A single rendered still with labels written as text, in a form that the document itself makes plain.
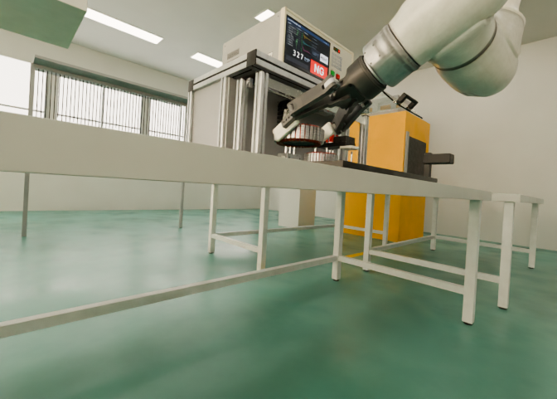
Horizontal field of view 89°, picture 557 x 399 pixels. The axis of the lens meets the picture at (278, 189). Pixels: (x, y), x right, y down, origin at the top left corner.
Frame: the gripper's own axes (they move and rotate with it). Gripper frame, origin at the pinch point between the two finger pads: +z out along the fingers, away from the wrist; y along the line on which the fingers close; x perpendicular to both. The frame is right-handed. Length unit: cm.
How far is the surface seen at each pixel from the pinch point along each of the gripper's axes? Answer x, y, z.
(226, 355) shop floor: 44, -21, 87
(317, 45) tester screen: -52, -38, 2
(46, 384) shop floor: 33, 35, 106
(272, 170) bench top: 13.3, 17.3, -4.4
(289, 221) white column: -96, -324, 304
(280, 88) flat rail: -30.3, -16.4, 11.1
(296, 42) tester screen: -49, -26, 4
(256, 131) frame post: -16.6, -7.3, 18.9
